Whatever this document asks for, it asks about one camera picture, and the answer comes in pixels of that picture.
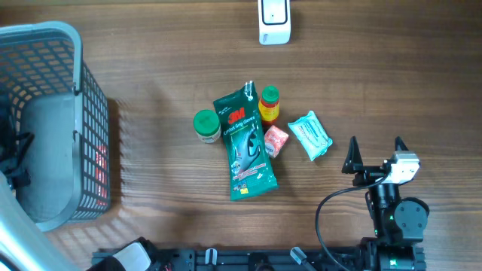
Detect grey plastic shopping basket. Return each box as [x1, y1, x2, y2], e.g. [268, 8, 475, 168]
[1, 21, 111, 232]

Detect red yellow sauce bottle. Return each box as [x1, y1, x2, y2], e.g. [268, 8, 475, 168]
[258, 86, 279, 125]

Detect small red patterned box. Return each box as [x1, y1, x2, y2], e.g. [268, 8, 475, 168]
[264, 125, 289, 158]

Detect green lidded jar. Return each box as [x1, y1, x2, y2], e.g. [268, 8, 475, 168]
[193, 109, 221, 144]

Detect light blue wipes pack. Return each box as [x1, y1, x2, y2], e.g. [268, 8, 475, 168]
[288, 111, 333, 161]

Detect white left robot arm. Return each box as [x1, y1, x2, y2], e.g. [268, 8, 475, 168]
[1, 172, 153, 271]

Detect white barcode scanner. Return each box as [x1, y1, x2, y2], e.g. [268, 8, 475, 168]
[258, 0, 291, 46]

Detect green 3M gloves packet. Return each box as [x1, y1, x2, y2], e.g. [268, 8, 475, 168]
[213, 81, 278, 201]

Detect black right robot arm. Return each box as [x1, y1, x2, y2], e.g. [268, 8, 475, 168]
[342, 137, 430, 271]

